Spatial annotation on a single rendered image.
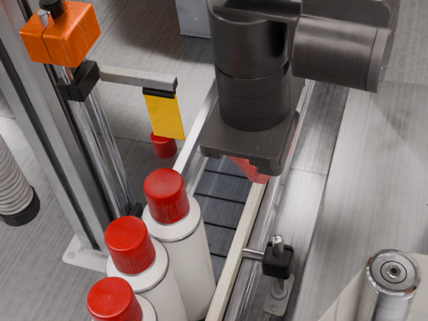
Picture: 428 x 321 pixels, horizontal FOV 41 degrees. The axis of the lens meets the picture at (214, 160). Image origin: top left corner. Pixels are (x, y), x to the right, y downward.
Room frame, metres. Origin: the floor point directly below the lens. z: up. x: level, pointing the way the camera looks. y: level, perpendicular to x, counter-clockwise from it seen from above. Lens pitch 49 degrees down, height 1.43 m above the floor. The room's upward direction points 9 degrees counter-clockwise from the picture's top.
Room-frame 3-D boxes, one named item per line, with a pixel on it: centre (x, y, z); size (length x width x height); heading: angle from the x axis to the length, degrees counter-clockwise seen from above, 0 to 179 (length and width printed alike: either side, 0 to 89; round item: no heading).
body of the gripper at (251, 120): (0.33, -0.04, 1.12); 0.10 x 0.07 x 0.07; 155
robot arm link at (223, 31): (0.33, -0.04, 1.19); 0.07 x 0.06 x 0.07; 60
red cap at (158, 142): (0.56, 0.07, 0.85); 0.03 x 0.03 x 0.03
